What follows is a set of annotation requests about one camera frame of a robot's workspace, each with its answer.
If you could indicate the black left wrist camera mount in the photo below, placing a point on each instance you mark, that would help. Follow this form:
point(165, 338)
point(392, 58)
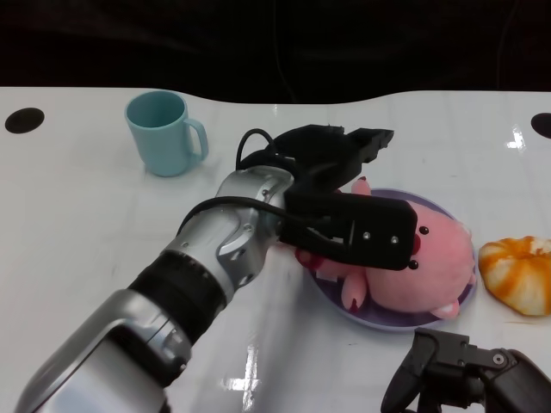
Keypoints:
point(370, 232)

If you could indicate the pink plush doll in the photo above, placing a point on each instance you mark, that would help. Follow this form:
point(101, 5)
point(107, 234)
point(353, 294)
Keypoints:
point(435, 275)

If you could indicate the light blue plastic mug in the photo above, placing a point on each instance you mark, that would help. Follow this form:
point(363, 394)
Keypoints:
point(160, 137)

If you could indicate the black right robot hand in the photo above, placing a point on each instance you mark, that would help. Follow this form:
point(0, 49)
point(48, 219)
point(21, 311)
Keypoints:
point(473, 378)

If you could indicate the lavender plastic plate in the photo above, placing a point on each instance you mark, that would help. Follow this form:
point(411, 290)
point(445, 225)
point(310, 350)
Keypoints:
point(387, 320)

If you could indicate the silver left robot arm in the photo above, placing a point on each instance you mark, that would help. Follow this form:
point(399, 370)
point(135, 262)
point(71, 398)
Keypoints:
point(172, 297)

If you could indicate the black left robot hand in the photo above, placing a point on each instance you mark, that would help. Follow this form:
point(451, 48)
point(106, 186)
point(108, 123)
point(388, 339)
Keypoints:
point(327, 159)

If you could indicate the orange striped plush bread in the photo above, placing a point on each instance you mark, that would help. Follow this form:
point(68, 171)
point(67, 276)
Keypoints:
point(516, 275)

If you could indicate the black backdrop cloth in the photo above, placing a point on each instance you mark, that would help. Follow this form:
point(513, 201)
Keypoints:
point(258, 47)

